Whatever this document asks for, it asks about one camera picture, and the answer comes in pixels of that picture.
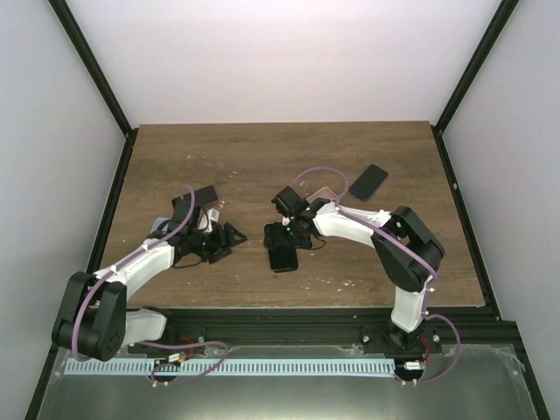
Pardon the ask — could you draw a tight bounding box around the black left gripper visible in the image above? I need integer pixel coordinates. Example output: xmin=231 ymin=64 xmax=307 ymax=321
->
xmin=188 ymin=223 xmax=248 ymax=264

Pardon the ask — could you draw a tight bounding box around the black smartphone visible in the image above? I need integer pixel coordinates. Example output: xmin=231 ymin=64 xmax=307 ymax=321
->
xmin=269 ymin=245 xmax=298 ymax=271

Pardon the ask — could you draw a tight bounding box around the black phone case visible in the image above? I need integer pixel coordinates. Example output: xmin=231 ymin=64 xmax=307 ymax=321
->
xmin=267 ymin=244 xmax=300 ymax=275

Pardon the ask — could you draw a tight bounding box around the pink phone case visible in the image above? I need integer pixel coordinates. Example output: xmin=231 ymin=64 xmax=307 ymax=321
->
xmin=306 ymin=186 xmax=338 ymax=203

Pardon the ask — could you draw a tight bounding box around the blue smartphone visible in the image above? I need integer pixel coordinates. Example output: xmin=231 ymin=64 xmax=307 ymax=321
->
xmin=349 ymin=164 xmax=389 ymax=201

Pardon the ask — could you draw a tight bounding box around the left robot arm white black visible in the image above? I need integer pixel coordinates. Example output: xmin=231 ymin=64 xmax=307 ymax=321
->
xmin=52 ymin=199 xmax=247 ymax=361

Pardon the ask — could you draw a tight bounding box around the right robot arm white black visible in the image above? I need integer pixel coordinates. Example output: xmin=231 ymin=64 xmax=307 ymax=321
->
xmin=264 ymin=195 xmax=445 ymax=353

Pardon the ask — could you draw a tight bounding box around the lavender phone case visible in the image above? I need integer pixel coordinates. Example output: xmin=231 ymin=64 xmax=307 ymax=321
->
xmin=150 ymin=217 xmax=170 ymax=233

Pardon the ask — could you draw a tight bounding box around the dark red smartphone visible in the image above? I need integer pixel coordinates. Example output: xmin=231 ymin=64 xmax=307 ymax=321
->
xmin=194 ymin=185 xmax=219 ymax=209

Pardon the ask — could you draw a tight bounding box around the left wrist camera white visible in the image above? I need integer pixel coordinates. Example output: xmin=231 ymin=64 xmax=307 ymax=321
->
xmin=199 ymin=208 xmax=220 ymax=232

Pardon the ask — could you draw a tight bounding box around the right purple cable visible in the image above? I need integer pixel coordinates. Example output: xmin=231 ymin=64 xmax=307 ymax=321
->
xmin=291 ymin=167 xmax=461 ymax=386

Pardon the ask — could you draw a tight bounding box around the white slotted cable duct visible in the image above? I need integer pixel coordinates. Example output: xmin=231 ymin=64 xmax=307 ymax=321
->
xmin=64 ymin=358 xmax=396 ymax=378

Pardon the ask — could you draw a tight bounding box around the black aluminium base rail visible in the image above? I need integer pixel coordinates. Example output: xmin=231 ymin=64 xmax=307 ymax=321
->
xmin=144 ymin=307 xmax=521 ymax=357

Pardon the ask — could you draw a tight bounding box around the left black frame post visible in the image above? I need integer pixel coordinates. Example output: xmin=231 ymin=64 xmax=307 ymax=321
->
xmin=46 ymin=0 xmax=134 ymax=137

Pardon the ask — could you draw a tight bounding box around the black frame post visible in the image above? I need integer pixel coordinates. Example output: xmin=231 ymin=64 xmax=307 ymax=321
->
xmin=435 ymin=0 xmax=522 ymax=130
xmin=46 ymin=0 xmax=134 ymax=137

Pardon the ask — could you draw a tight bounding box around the right black frame post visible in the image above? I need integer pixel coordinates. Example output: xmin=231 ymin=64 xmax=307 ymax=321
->
xmin=435 ymin=0 xmax=522 ymax=130

